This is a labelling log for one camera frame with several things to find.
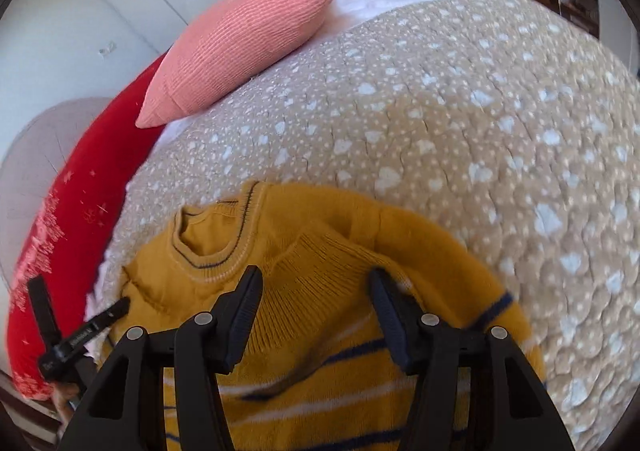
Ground yellow striped knit sweater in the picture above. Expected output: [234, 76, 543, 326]
[108, 181, 544, 450]

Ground red patterned pillow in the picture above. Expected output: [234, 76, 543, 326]
[6, 61, 162, 401]

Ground round white side table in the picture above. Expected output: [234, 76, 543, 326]
[1, 96, 111, 283]

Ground beige spotted bed blanket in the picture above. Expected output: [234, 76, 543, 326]
[96, 0, 639, 450]

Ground pink knit pillow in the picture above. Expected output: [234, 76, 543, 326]
[136, 0, 333, 129]

